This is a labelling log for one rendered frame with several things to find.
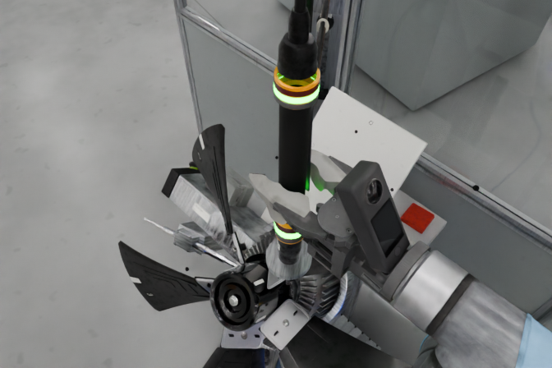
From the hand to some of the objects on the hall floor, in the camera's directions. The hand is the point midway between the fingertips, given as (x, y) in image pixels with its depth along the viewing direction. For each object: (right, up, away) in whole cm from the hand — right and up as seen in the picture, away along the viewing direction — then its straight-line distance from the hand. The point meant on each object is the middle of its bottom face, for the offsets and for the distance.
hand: (276, 161), depth 57 cm
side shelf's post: (+32, -70, +158) cm, 176 cm away
